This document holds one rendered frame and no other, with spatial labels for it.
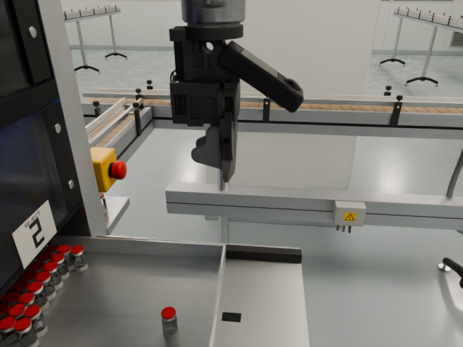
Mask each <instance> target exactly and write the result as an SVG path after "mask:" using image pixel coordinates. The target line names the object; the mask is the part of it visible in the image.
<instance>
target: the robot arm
mask: <svg viewBox="0 0 463 347"><path fill-rule="evenodd" d="M181 12H182V20H183V21H184V22H186V23H187V25H184V26H175V27H174V28H170V29H169V41H173V42H174V58H175V68H176V69H175V70H174V71H173V72H172V73H171V74H170V83H169V88H170V97H171V106H172V122H173V124H187V126H188V127H203V125H204V123H205V124H210V127H209V128H208V129H207V131H206V135H205V136H202V137H200V138H198V139H197V140H196V147H195V148H193V150H192V151H191V157H192V160H193V161H195V162H197V163H200V164H203V165H207V166H210V167H215V168H218V169H220V170H221V171H222V172H223V180H224V182H229V180H230V179H231V177H232V176H233V174H234V173H235V169H236V146H237V132H238V115H239V111H240V80H241V79H242V80H243V81H244V82H246V83H248V84H249V85H251V86H252V87H253V88H255V89H256V90H258V91H259V92H261V93H262V94H264V95H265V96H267V97H268V98H270V99H271V100H273V101H274V102H275V104H277V106H279V107H283V108H285V109H286V110H287V111H289V112H291V113H294V112H296V111H297V109H298V108H299V107H300V106H301V104H302V103H303V101H304V95H303V90H302V88H301V87H300V86H299V84H298V83H297V82H296V81H295V80H293V79H291V78H286V77H285V76H283V75H282V74H281V73H279V72H277V71H276V70H275V69H274V68H272V67H270V66H269V65H268V64H266V63H265V62H263V61H261V60H260V59H259V58H258V57H256V56H254V55H253V54H252V53H250V52H249V51H247V50H246V49H245V48H243V47H241V46H240V45H239V44H237V43H236V42H234V41H230V42H229V43H228V44H227V43H226V42H225V40H229V39H239V38H242V37H243V24H240V23H241V22H243V21H244V20H245V0H181ZM207 43H211V44H212V45H213V50H211V49H209V48H208V47H207ZM174 72H176V73H175V75H174ZM172 78H173V79H172ZM177 81H178V82H177Z"/></svg>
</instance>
